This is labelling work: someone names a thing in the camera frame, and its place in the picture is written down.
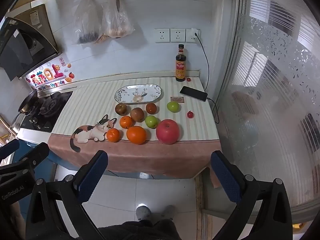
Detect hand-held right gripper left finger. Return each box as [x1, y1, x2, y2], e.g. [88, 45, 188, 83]
[26, 150, 108, 240]

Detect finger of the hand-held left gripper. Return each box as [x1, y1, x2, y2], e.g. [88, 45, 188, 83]
[19, 142, 50, 174]
[0, 139, 20, 161]

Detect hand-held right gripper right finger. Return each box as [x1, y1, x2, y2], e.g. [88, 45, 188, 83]
[210, 150, 293, 240]

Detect small orange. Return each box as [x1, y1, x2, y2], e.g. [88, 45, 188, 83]
[119, 116, 133, 129]
[106, 128, 121, 143]

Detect large orange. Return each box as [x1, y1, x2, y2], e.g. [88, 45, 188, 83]
[126, 126, 147, 145]

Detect large red apple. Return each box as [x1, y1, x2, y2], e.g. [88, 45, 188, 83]
[156, 119, 180, 145]

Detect brown round fruit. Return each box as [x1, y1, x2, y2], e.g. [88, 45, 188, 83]
[115, 103, 128, 115]
[130, 107, 145, 122]

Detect green apple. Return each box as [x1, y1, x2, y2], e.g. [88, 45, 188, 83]
[145, 115, 158, 129]
[167, 101, 180, 113]

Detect oval floral ceramic plate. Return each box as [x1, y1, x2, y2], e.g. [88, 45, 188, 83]
[114, 84, 163, 105]

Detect person's left forearm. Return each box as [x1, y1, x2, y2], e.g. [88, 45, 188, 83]
[10, 201, 27, 233]

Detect blue cabinet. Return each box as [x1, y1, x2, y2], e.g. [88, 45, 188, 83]
[25, 140, 83, 173]

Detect black frying pan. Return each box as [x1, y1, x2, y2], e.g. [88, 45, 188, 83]
[10, 89, 38, 130]

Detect black gas stove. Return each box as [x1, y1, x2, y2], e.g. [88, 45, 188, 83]
[19, 91, 73, 133]

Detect striped cat print tablecloth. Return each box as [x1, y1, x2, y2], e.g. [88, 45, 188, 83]
[47, 76, 222, 189]

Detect person's left foot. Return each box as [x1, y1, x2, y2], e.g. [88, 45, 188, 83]
[136, 205, 152, 221]

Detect person's foot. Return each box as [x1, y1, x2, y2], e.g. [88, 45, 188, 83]
[161, 205, 175, 220]
[136, 205, 152, 221]

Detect person's right foot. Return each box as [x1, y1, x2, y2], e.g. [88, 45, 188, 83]
[161, 205, 175, 220]

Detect person's legs in dark pants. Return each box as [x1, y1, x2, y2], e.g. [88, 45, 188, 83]
[97, 219, 182, 240]

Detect black smartphone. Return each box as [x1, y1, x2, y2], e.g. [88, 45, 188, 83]
[179, 86, 208, 102]

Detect black range hood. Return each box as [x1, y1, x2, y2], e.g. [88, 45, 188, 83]
[0, 4, 62, 80]

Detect frosted glass sliding door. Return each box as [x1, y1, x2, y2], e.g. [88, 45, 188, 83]
[217, 0, 320, 220]

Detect dark soy sauce bottle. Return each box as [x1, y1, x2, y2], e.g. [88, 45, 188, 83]
[175, 44, 187, 82]

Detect plastic bag with dark contents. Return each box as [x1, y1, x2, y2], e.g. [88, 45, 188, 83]
[72, 0, 103, 45]

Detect plastic bag with orange contents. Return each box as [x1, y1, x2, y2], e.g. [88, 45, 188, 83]
[96, 0, 135, 43]

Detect colourful wall stickers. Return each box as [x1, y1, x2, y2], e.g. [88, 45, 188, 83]
[25, 57, 75, 92]

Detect black charging cable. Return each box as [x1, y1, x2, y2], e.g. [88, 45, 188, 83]
[195, 33, 220, 124]

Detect white wall outlet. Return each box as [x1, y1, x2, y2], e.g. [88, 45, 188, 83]
[185, 29, 200, 43]
[170, 28, 186, 43]
[155, 29, 170, 43]

